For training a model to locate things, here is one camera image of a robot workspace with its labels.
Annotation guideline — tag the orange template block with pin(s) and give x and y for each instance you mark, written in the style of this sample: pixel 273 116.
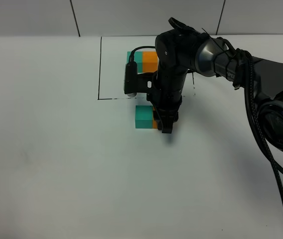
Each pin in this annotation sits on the orange template block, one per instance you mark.
pixel 149 61

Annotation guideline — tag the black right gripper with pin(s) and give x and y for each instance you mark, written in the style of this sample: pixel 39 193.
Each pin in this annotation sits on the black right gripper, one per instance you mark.
pixel 169 81

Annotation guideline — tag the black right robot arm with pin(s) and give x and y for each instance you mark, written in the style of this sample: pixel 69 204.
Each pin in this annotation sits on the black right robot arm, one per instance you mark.
pixel 184 50

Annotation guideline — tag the teal template block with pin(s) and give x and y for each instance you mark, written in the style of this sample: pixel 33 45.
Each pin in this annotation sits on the teal template block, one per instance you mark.
pixel 138 55

